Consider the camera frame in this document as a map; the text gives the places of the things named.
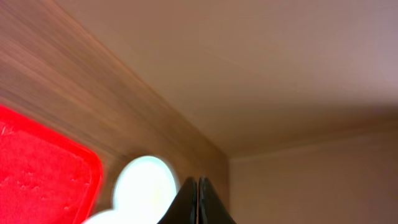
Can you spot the red plastic tray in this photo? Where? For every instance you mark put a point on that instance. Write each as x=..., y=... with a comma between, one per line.
x=45, y=177

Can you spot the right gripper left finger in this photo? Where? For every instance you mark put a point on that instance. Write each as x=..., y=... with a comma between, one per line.
x=183, y=209

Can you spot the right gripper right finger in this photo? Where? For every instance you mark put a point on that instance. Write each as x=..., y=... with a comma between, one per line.
x=210, y=208

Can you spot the white plate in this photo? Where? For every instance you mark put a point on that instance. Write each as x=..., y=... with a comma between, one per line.
x=142, y=194

